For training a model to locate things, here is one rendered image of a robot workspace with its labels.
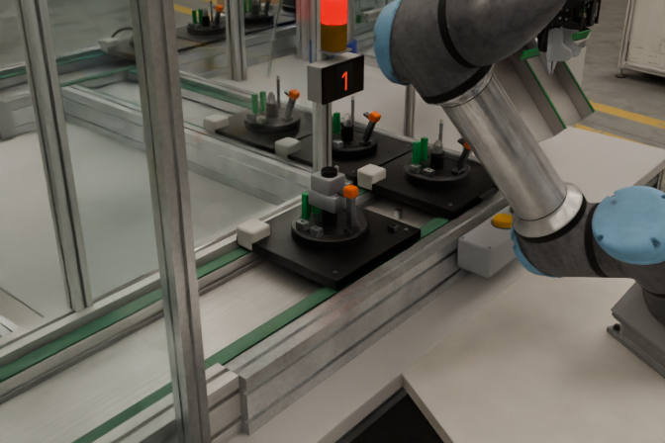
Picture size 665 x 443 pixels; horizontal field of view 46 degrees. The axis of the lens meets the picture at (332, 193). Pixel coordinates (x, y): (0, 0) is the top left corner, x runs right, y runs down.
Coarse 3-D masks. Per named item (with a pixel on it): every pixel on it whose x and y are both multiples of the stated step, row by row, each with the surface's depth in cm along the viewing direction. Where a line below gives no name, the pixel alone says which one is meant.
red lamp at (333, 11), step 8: (328, 0) 142; (336, 0) 141; (344, 0) 142; (328, 8) 142; (336, 8) 142; (344, 8) 143; (328, 16) 143; (336, 16) 143; (344, 16) 144; (328, 24) 143; (336, 24) 143
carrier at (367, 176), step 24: (360, 168) 164; (384, 168) 164; (408, 168) 164; (432, 168) 164; (480, 168) 169; (384, 192) 161; (408, 192) 158; (432, 192) 158; (456, 192) 158; (480, 192) 158; (456, 216) 152
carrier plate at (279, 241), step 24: (288, 216) 149; (384, 216) 149; (264, 240) 140; (288, 240) 140; (384, 240) 140; (408, 240) 142; (288, 264) 135; (312, 264) 133; (336, 264) 133; (360, 264) 133; (336, 288) 128
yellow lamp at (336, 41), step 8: (344, 24) 145; (328, 32) 144; (336, 32) 144; (344, 32) 145; (328, 40) 145; (336, 40) 145; (344, 40) 146; (328, 48) 145; (336, 48) 145; (344, 48) 146
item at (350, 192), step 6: (348, 186) 136; (354, 186) 136; (342, 192) 137; (348, 192) 135; (354, 192) 135; (348, 198) 136; (354, 198) 136; (348, 204) 136; (354, 204) 137; (348, 210) 137; (354, 210) 137; (348, 216) 137; (354, 216) 138; (348, 222) 138; (354, 222) 138
